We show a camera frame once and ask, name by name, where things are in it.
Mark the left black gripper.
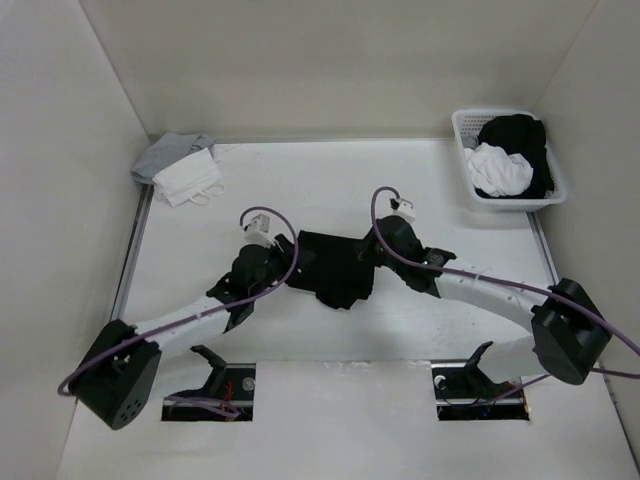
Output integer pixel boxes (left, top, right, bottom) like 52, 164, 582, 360
249, 234, 314, 299

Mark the black tank top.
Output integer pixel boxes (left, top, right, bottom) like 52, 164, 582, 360
286, 230, 375, 310

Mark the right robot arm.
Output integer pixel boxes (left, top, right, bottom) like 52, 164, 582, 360
356, 215, 612, 397

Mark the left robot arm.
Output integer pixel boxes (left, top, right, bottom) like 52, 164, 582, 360
68, 235, 316, 430

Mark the crumpled white tank top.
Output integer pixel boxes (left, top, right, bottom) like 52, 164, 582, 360
464, 143, 534, 198

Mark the folded white tank top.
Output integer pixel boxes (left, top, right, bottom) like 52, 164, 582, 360
152, 149, 225, 207

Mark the folded grey tank top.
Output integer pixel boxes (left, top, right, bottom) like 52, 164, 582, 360
131, 132, 216, 185

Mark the black garment in basket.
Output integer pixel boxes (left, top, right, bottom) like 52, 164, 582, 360
476, 115, 553, 199

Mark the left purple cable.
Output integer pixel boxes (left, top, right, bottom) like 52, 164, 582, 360
57, 205, 301, 419

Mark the purple cable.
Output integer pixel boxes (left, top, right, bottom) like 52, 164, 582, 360
369, 186, 640, 401
57, 205, 301, 419

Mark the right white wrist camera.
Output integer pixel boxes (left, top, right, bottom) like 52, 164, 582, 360
390, 198, 416, 224

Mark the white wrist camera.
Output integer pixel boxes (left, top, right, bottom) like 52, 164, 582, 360
243, 214, 275, 248
390, 198, 416, 224

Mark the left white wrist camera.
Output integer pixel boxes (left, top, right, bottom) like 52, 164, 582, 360
243, 214, 275, 248

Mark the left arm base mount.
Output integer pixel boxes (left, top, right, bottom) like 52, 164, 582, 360
161, 345, 257, 422

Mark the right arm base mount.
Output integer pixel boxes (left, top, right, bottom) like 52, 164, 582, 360
431, 342, 530, 421

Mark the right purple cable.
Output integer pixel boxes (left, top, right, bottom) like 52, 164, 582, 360
369, 186, 640, 401

